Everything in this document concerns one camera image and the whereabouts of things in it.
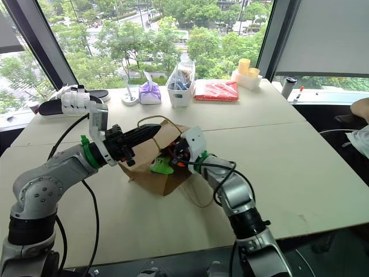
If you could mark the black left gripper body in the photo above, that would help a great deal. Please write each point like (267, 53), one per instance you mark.
(116, 142)

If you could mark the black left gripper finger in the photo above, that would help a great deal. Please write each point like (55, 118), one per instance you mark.
(141, 140)
(144, 130)

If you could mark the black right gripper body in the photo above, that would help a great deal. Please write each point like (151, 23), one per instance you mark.
(181, 151)

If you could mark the green plush toy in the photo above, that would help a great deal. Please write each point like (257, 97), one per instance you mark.
(161, 168)

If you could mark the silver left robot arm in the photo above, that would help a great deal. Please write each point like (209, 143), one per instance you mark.
(37, 187)

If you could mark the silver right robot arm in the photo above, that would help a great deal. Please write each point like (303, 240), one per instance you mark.
(236, 193)

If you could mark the brown paper bag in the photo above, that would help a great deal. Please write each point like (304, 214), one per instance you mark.
(150, 176)

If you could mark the red plastic bag pack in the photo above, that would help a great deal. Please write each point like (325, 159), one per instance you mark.
(217, 91)

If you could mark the purple tissue pack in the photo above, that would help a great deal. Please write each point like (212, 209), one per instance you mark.
(149, 93)

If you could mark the white stand with brush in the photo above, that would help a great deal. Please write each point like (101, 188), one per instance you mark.
(128, 96)

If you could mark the black sandal white sole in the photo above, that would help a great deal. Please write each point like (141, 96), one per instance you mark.
(99, 93)

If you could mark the white basket with items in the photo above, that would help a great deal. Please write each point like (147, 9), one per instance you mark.
(181, 89)

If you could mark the white holder with yellow cups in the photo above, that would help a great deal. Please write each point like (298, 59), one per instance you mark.
(247, 76)

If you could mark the grey rounded shape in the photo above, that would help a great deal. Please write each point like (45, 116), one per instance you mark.
(150, 271)

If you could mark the grey thermos bottle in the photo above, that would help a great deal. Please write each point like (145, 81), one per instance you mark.
(288, 88)

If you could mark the marker pen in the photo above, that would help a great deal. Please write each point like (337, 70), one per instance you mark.
(299, 94)

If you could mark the seated person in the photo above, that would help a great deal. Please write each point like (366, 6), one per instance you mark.
(359, 127)

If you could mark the white roller blind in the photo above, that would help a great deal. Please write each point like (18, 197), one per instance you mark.
(325, 37)

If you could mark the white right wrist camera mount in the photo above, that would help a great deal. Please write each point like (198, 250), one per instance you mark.
(196, 141)

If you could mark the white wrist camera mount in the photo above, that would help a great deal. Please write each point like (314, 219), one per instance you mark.
(98, 121)
(196, 141)

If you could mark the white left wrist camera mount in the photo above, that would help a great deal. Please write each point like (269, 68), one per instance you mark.
(98, 121)

